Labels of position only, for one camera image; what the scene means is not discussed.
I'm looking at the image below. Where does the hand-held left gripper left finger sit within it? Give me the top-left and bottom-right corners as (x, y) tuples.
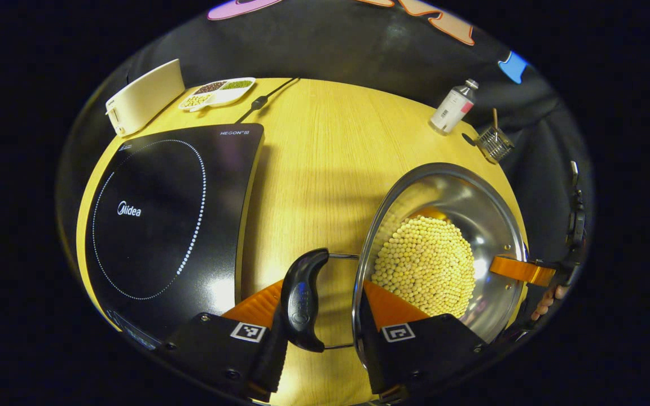
(156, 279), (289, 402)

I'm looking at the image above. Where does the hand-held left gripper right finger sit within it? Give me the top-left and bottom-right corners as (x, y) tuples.
(358, 280), (486, 398)

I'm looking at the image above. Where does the steel pot with black handles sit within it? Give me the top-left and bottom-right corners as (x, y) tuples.
(280, 162), (529, 353)

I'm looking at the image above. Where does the pile of yellow soybeans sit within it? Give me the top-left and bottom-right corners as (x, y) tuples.
(371, 215), (477, 319)

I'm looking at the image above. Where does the black induction cooktop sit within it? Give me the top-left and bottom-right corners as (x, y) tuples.
(84, 123), (265, 350)

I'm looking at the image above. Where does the clear glass holder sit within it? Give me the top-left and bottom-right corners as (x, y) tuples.
(476, 125), (515, 165)

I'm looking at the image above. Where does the clear bottle with pink label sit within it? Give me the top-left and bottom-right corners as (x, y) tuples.
(429, 78), (479, 136)

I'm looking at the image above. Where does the white divided bean dish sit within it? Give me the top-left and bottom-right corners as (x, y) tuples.
(178, 77), (257, 112)

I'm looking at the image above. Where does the white toaster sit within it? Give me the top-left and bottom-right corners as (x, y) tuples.
(105, 59), (186, 138)

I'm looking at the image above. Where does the black power cable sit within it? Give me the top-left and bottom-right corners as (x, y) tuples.
(235, 77), (300, 125)

